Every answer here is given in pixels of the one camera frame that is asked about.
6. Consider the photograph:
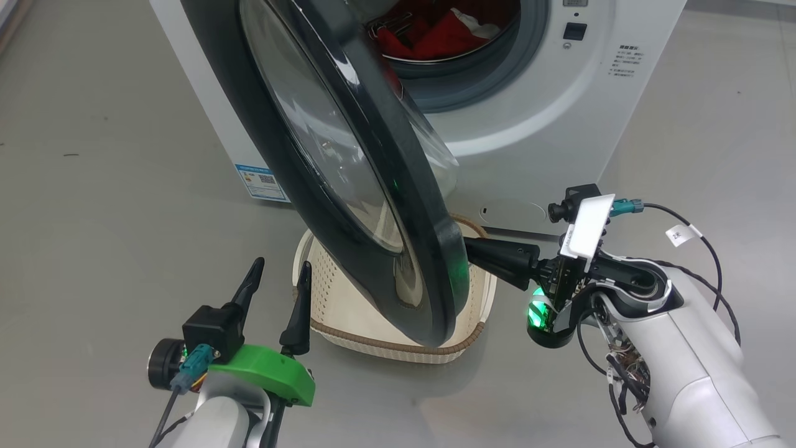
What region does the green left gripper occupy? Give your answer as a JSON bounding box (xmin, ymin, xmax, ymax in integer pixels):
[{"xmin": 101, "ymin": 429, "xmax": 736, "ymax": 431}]
[{"xmin": 147, "ymin": 257, "xmax": 316, "ymax": 408}]

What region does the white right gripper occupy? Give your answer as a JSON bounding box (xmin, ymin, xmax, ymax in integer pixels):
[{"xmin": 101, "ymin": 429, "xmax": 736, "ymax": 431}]
[{"xmin": 463, "ymin": 194, "xmax": 616, "ymax": 349}]

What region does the dark grey round washer door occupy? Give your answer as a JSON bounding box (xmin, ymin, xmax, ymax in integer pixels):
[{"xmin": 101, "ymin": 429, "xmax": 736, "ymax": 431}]
[{"xmin": 180, "ymin": 0, "xmax": 471, "ymax": 348}]

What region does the red basketball jersey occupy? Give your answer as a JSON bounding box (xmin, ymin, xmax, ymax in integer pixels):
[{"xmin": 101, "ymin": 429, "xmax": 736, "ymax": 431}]
[{"xmin": 372, "ymin": 0, "xmax": 506, "ymax": 62}]

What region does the cream perforated plastic laundry basket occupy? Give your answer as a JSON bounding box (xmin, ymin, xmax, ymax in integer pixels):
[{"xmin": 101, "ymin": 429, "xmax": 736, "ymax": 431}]
[{"xmin": 292, "ymin": 215, "xmax": 498, "ymax": 365}]

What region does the white front-load washing machine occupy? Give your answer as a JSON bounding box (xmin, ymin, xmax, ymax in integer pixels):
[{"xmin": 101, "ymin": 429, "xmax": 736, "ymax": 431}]
[{"xmin": 149, "ymin": 0, "xmax": 688, "ymax": 240}]

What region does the blue energy label sticker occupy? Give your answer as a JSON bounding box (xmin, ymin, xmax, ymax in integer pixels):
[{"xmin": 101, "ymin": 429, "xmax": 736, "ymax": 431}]
[{"xmin": 235, "ymin": 164, "xmax": 291, "ymax": 203}]

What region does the off-white garment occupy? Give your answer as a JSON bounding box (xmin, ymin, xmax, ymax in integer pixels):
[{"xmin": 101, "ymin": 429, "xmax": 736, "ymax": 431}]
[{"xmin": 450, "ymin": 7, "xmax": 502, "ymax": 39}]

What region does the left camera cable teal connector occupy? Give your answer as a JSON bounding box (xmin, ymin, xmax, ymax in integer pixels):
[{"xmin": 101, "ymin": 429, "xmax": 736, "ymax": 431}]
[{"xmin": 148, "ymin": 344, "xmax": 216, "ymax": 448}]

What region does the camera cable teal connector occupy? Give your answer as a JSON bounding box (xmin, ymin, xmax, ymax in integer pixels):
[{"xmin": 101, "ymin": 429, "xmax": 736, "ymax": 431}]
[
  {"xmin": 148, "ymin": 344, "xmax": 216, "ymax": 448},
  {"xmin": 611, "ymin": 198, "xmax": 725, "ymax": 312}
]

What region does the right camera cable teal connector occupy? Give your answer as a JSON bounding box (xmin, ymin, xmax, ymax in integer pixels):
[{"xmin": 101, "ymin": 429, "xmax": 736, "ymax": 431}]
[{"xmin": 611, "ymin": 198, "xmax": 725, "ymax": 312}]

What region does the exposed right arm wire bundle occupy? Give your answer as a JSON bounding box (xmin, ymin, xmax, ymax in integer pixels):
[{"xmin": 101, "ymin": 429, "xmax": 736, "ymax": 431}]
[{"xmin": 575, "ymin": 311, "xmax": 660, "ymax": 448}]

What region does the white paper cable tag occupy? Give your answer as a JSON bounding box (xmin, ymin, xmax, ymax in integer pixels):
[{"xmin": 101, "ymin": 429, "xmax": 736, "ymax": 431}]
[{"xmin": 665, "ymin": 224, "xmax": 703, "ymax": 248}]

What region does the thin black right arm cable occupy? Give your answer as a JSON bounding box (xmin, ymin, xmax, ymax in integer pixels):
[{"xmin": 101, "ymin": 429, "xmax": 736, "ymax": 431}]
[{"xmin": 653, "ymin": 260, "xmax": 743, "ymax": 347}]

